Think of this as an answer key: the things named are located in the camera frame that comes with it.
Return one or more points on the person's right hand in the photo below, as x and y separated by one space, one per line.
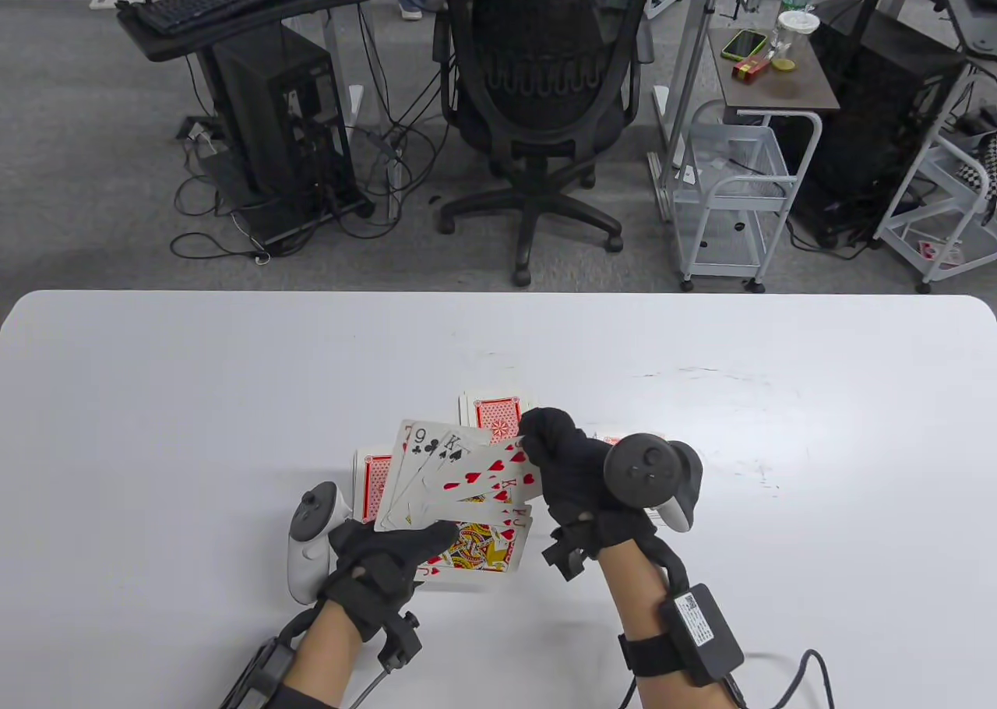
568 475

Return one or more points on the person's left hand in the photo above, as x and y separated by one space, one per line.
374 576

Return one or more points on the card pile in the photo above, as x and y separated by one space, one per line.
374 483
494 413
611 437

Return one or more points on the red-backed playing card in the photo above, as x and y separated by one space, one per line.
459 483

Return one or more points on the person's left forearm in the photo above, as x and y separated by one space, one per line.
327 654

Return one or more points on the grey tracking controller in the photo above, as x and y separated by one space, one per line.
646 471
308 561

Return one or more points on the black mesh office chair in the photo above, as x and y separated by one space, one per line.
545 54

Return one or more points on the red white small box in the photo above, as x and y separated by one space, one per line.
938 253

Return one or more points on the brown side table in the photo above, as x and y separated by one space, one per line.
779 89

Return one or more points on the green-cased phone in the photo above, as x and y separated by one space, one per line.
744 43

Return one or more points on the black computer tower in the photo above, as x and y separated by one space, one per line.
265 101
872 101

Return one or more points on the glass jar white lid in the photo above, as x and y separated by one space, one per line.
794 35

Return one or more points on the black white checkered cloth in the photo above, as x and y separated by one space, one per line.
983 167

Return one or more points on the silver metal post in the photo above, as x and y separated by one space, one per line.
701 43

